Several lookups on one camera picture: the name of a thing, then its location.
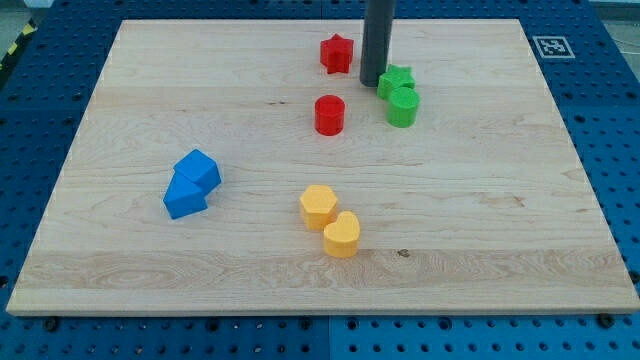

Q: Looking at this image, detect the blue cube block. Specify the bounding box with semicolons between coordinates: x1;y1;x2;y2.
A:
174;149;222;195

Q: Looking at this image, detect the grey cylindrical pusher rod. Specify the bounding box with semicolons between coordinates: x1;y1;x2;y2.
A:
359;0;396;87

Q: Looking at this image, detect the green star block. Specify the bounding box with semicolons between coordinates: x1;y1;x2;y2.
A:
377;64;416;100

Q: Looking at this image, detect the white fiducial marker tag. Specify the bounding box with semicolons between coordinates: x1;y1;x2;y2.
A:
533;36;575;59

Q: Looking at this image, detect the light wooden board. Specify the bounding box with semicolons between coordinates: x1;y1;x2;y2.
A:
7;19;639;316

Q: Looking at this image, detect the blue triangular prism block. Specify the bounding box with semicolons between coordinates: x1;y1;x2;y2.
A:
163;172;207;219

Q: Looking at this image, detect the green cylinder block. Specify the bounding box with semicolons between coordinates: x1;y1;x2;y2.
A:
387;87;420;128

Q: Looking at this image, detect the red cylinder block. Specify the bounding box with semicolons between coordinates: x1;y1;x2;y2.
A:
314;95;346;136

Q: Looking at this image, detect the yellow heart block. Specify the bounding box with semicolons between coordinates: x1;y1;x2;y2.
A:
323;211;360;258

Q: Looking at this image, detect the yellow hexagon block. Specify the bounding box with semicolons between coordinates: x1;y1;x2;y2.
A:
299;184;338;230

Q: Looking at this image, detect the red star block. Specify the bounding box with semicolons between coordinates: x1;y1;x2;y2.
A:
320;34;354;74

